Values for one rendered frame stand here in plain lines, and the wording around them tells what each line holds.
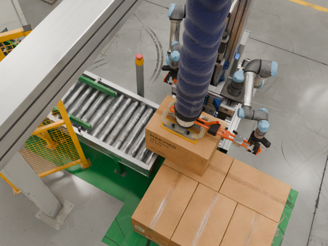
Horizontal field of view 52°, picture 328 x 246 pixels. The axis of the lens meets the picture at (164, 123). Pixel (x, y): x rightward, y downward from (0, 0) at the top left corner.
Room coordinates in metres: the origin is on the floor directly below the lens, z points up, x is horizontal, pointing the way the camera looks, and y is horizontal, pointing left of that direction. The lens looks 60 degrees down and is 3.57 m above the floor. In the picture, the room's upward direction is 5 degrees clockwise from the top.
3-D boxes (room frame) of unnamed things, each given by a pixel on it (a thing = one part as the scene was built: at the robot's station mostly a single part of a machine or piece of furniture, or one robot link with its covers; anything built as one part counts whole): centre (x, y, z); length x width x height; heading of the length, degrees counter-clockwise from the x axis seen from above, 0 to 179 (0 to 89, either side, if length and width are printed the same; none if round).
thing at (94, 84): (2.35, 1.26, 0.60); 1.60 x 0.10 x 0.09; 66
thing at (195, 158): (1.41, -0.20, 0.87); 0.60 x 0.40 x 0.40; 65
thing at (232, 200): (0.93, -0.52, 0.34); 1.20 x 1.00 x 0.40; 66
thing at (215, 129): (1.33, -0.41, 1.20); 0.10 x 0.08 x 0.06; 155
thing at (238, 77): (1.85, -0.64, 1.20); 0.13 x 0.12 x 0.14; 85
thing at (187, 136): (1.35, -0.14, 1.10); 0.34 x 0.10 x 0.05; 65
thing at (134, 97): (2.25, 0.91, 0.50); 2.31 x 0.05 x 0.19; 66
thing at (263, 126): (1.20, -0.71, 1.50); 0.09 x 0.08 x 0.11; 175
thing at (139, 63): (2.17, 0.30, 0.50); 0.07 x 0.07 x 1.00; 66
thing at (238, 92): (1.85, -0.64, 1.09); 0.15 x 0.15 x 0.10
